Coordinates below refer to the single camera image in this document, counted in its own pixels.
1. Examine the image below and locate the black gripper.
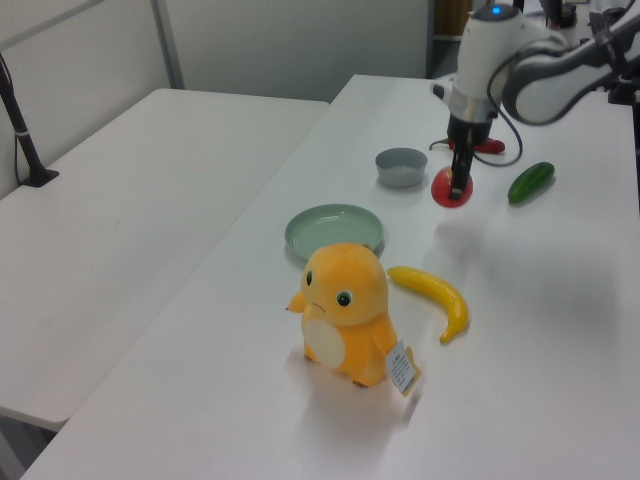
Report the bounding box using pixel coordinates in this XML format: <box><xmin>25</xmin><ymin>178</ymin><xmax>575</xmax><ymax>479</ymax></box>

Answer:
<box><xmin>446</xmin><ymin>112</ymin><xmax>494</xmax><ymax>202</ymax></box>

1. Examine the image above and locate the red toy apple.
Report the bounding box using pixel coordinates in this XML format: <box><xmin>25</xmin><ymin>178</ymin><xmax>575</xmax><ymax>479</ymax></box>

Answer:
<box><xmin>430</xmin><ymin>166</ymin><xmax>474</xmax><ymax>208</ymax></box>

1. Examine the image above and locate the grey bowl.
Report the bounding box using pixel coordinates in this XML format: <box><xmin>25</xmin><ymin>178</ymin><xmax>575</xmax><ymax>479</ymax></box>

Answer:
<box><xmin>374</xmin><ymin>147</ymin><xmax>429</xmax><ymax>189</ymax></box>

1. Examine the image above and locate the red toy chili pepper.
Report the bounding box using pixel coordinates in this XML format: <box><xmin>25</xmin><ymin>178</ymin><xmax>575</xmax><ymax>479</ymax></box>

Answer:
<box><xmin>428</xmin><ymin>135</ymin><xmax>506</xmax><ymax>155</ymax></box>

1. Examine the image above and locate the green toy cucumber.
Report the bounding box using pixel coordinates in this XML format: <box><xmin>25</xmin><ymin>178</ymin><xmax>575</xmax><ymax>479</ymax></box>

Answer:
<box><xmin>507</xmin><ymin>161</ymin><xmax>556</xmax><ymax>205</ymax></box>

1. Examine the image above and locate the yellow toy banana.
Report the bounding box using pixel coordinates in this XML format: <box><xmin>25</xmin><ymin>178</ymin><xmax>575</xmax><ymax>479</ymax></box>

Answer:
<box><xmin>386</xmin><ymin>265</ymin><xmax>470</xmax><ymax>345</ymax></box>

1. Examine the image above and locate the light green plate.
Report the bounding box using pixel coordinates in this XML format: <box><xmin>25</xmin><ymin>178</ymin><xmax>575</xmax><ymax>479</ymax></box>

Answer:
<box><xmin>284</xmin><ymin>202</ymin><xmax>386</xmax><ymax>264</ymax></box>

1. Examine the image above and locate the wooden cabinet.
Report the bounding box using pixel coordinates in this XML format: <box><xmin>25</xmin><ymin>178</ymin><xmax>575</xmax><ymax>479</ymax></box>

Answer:
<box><xmin>432</xmin><ymin>0</ymin><xmax>474</xmax><ymax>40</ymax></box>

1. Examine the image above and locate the orange plush toy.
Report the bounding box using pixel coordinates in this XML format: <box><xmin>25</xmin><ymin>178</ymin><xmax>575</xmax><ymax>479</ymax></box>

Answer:
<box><xmin>284</xmin><ymin>241</ymin><xmax>401</xmax><ymax>390</ymax></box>

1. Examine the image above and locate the black clamp stand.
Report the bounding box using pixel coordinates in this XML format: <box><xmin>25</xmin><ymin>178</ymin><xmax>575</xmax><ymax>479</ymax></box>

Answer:
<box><xmin>606</xmin><ymin>72</ymin><xmax>640</xmax><ymax>106</ymax></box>

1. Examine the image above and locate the black keyboard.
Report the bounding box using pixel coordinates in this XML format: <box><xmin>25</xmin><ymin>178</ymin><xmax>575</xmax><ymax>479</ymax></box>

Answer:
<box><xmin>588</xmin><ymin>9</ymin><xmax>632</xmax><ymax>36</ymax></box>

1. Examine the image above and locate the paper toy tag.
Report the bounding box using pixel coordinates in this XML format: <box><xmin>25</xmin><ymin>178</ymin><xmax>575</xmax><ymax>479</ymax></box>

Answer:
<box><xmin>384</xmin><ymin>339</ymin><xmax>422</xmax><ymax>399</ymax></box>

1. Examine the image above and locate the black pole with clamp base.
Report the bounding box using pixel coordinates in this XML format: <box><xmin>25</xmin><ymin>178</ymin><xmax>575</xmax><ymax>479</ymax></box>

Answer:
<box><xmin>0</xmin><ymin>52</ymin><xmax>60</xmax><ymax>189</ymax></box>

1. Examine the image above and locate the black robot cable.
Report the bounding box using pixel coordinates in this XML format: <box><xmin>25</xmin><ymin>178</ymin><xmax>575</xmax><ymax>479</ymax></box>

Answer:
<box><xmin>472</xmin><ymin>47</ymin><xmax>525</xmax><ymax>167</ymax></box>

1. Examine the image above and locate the grey metal partition post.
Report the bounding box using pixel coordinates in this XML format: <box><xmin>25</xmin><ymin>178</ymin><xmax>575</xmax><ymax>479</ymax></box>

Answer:
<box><xmin>151</xmin><ymin>0</ymin><xmax>186</xmax><ymax>91</ymax></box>

